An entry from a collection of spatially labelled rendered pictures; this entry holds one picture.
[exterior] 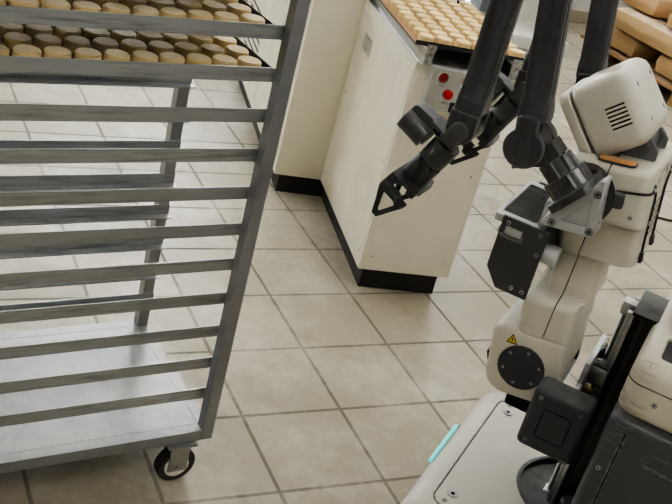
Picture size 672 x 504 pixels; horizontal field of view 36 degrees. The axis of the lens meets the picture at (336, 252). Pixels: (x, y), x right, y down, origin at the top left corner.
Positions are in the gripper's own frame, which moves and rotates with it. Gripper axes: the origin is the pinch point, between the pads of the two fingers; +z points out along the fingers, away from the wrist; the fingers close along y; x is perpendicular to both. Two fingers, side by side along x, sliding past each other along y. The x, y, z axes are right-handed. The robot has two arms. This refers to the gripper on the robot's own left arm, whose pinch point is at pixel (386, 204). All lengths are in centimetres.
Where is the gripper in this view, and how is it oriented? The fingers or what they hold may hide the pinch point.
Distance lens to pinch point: 211.7
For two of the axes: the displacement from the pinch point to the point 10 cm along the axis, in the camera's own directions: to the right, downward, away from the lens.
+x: 6.6, 7.5, -0.8
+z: -5.9, 5.8, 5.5
